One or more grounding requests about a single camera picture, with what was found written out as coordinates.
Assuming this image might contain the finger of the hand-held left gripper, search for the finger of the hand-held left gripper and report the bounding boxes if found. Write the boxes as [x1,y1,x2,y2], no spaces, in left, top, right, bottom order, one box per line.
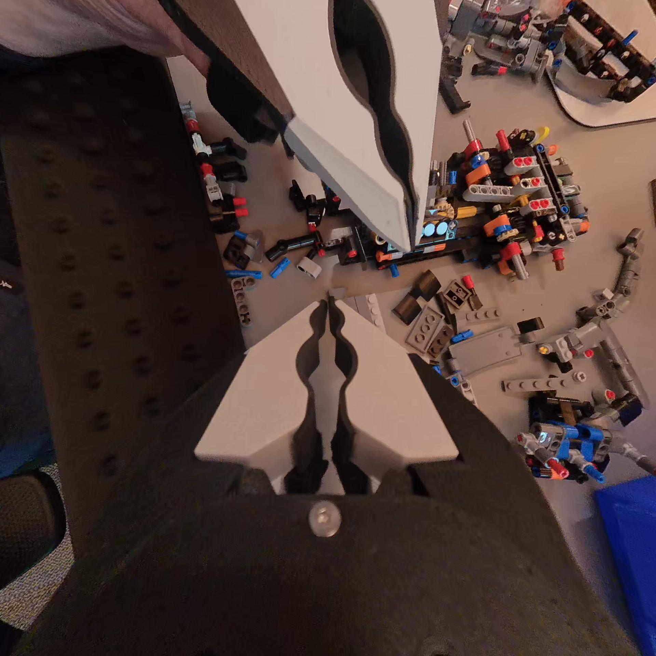
[236,0,415,253]
[359,0,443,250]

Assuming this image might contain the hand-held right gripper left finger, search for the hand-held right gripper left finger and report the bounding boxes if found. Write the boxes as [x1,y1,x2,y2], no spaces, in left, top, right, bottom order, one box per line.
[195,300,330,495]

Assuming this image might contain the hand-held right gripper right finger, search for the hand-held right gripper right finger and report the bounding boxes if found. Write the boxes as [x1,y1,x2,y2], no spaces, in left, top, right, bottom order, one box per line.
[329,297,459,495]

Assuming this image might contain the grey lego panel piece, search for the grey lego panel piece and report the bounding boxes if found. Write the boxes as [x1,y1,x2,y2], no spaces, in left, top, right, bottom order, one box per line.
[328,287,386,333]

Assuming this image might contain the grey lego engine block assembly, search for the grey lego engine block assembly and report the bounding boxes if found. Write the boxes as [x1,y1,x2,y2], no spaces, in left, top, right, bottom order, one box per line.
[336,202,493,270]

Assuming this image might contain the grey lego connector blue pins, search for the grey lego connector blue pins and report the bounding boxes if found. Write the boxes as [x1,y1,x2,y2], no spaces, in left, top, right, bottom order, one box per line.
[433,356,464,386]

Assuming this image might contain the dark brown studded lego plate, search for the dark brown studded lego plate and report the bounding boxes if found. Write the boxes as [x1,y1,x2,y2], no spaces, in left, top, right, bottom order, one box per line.
[428,323,457,358]

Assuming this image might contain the dark grey studded lego plate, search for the dark grey studded lego plate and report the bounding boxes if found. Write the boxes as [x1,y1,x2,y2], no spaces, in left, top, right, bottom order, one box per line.
[406,309,444,354]
[501,371,588,394]

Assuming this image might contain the row of black lego connectors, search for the row of black lego connectors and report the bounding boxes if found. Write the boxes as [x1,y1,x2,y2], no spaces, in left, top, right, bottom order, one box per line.
[179,100,250,235]

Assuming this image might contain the black curved lego slope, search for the black curved lego slope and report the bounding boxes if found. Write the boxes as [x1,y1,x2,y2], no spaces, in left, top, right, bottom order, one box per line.
[392,296,422,326]

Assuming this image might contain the grey lego angle beam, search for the grey lego angle beam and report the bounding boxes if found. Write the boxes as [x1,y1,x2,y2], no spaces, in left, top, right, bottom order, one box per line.
[230,277,258,326]

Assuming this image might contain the grey lego gearbox assembly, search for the grey lego gearbox assembly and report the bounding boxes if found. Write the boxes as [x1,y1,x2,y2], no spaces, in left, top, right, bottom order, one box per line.
[443,0,567,83]

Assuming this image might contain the black lego connectors red pins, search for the black lego connectors red pins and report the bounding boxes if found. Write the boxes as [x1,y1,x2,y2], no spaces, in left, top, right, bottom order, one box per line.
[288,179,342,231]

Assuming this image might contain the multicoloured lego chassis assembly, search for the multicoloured lego chassis assembly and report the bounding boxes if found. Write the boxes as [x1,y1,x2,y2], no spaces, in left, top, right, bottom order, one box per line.
[436,120,591,282]

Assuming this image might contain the black lego block blue pin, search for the black lego block blue pin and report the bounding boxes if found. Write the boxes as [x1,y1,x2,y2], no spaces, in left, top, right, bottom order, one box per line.
[223,231,263,270]

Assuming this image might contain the black lego tube connector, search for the black lego tube connector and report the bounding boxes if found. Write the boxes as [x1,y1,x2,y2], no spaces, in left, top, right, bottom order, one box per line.
[264,232,326,262]

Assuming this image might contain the blue lego suspension assembly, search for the blue lego suspension assembly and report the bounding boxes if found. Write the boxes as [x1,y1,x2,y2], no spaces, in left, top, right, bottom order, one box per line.
[517,405,656,483]

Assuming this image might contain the person's left hand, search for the person's left hand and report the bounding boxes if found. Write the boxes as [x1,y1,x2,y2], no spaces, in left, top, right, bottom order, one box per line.
[0,0,212,76]

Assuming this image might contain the white book stand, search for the white book stand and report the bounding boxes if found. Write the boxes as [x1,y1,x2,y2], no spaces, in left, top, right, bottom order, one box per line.
[546,0,656,129]

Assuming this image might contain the black perforated panel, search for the black perforated panel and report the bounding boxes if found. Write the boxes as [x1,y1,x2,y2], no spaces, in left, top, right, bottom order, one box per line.
[0,46,247,559]

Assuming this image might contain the dark mesh object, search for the dark mesh object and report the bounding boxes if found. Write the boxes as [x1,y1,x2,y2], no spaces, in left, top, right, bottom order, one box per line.
[0,470,67,590]

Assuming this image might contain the blue plastic bin with label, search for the blue plastic bin with label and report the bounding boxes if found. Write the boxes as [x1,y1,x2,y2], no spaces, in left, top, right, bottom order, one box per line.
[593,476,656,656]

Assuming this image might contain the large black lego frame assembly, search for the large black lego frame assembly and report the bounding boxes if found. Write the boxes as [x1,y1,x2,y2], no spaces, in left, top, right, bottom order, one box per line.
[561,0,656,103]

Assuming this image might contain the dark grey lego link chain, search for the dark grey lego link chain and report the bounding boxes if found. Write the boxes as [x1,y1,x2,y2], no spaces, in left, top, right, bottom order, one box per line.
[576,228,645,318]

